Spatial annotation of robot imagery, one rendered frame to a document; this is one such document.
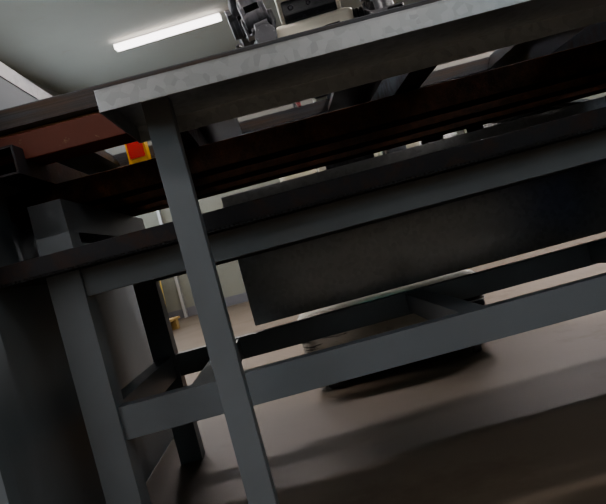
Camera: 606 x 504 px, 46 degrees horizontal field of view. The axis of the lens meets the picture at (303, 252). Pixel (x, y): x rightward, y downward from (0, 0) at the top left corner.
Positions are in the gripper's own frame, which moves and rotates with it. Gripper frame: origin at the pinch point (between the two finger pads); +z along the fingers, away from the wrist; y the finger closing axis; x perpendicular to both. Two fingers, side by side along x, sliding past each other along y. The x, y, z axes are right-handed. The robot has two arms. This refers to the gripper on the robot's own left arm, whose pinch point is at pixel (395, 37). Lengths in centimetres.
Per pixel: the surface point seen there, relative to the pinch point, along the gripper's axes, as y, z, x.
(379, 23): -14, 74, -88
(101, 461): -78, 110, -41
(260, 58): -30, 75, -90
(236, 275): -198, -268, 666
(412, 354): -20, 103, -36
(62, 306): -78, 84, -54
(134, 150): -74, 28, -19
